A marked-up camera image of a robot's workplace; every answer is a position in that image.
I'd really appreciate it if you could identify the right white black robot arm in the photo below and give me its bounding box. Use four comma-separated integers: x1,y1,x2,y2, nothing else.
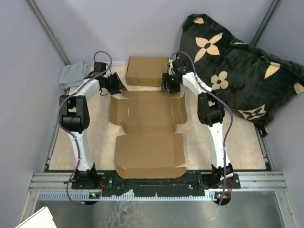
161,59,234,188

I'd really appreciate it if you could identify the aluminium rail frame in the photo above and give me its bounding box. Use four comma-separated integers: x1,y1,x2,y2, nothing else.
21,171,301,228

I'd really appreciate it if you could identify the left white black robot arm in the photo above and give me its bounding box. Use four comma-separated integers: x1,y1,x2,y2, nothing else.
57,62,126,189

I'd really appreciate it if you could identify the grey folded cloth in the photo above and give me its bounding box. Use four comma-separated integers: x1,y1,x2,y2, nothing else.
58,61,89,89

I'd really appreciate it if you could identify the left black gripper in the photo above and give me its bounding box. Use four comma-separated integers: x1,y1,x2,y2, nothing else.
103,73,126,95

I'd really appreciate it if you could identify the brown cardboard box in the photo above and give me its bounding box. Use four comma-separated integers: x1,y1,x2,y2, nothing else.
109,91,187,179
125,56,169,87

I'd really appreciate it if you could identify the white board corner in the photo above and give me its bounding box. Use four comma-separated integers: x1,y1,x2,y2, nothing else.
17,207,57,228

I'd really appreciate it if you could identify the grey corner post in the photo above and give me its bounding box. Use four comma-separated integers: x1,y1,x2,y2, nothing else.
251,0,280,46
25,0,70,65

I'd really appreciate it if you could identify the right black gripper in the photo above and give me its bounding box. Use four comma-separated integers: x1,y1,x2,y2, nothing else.
160,74,181,95

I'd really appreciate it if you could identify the left grey corner post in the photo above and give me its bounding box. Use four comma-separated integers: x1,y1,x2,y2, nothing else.
25,0,70,65

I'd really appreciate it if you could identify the right grey corner post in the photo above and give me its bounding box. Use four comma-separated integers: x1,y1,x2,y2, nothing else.
251,0,280,46

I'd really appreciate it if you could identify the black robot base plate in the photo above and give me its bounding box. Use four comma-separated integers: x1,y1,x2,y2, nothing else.
65,170,240,205

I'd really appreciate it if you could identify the black plush flower cushion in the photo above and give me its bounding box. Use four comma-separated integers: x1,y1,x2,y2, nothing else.
178,14,304,136

